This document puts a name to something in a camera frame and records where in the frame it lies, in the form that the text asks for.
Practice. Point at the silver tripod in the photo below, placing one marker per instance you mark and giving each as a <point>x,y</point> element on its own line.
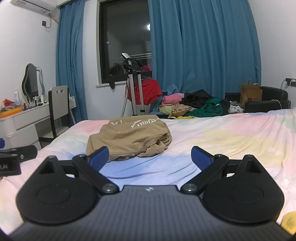
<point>138,109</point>

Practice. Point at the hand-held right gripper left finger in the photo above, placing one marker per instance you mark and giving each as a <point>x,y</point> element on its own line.
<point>100,158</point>

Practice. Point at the dark framed window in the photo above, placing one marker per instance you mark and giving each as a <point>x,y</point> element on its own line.
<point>124,34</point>

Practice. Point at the pink garment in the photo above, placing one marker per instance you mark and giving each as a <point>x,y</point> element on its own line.
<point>172,98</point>

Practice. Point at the pastel bedsheet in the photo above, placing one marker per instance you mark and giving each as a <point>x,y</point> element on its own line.
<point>231,139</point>

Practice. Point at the black garment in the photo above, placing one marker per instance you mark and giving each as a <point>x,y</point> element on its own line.
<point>196,99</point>

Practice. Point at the wavy vanity mirror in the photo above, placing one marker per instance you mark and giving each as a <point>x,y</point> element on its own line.
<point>30,81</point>

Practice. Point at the orange tray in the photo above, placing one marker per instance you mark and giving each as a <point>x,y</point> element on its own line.
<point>9,112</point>

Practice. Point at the black and beige chair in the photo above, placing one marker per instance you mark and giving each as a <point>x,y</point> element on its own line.
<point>59,102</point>

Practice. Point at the beige garment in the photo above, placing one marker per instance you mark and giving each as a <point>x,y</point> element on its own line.
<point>180,109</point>

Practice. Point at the red garment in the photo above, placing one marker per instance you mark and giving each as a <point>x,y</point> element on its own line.
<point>150,91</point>

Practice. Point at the wall socket with charger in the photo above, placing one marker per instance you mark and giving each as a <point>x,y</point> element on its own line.
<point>291,81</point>

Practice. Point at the clear plastic bottle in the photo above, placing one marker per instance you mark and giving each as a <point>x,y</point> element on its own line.
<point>17,96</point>

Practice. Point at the tan T-shirt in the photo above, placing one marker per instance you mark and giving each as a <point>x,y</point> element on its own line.
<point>129,136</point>

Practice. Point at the pale yellow object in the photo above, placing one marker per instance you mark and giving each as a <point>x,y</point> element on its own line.
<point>289,223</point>

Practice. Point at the yellow-green fluffy cloth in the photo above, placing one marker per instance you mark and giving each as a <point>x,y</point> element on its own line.
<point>165,110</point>

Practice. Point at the small cosmetic bottles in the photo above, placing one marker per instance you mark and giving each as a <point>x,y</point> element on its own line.
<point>37,100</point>

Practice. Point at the wide blue curtain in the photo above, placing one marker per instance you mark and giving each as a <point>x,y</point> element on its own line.
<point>203,46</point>

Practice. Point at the white dressing table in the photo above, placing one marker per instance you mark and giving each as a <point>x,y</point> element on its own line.
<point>23,120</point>

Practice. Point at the red plastic bag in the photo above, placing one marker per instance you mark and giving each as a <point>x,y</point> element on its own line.
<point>8,102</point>

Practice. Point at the narrow blue curtain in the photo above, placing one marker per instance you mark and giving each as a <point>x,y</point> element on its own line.
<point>69,58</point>

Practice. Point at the light blue cloth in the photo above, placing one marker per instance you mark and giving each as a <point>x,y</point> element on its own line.
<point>156,105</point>

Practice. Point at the green garment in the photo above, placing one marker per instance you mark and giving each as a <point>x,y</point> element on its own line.
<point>208,110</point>

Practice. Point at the white air conditioner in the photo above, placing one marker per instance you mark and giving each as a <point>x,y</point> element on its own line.
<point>32,4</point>

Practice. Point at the black wall socket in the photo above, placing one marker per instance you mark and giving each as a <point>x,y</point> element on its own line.
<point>45,23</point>

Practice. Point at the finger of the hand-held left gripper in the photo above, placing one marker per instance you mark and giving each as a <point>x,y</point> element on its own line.
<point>26,153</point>

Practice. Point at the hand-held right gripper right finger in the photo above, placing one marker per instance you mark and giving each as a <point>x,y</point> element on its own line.
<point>200,158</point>

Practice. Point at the white patterned cloth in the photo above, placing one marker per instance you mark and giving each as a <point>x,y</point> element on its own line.
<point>234,108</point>

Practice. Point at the brown paper bag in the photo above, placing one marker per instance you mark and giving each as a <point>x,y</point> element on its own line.
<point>251,96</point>

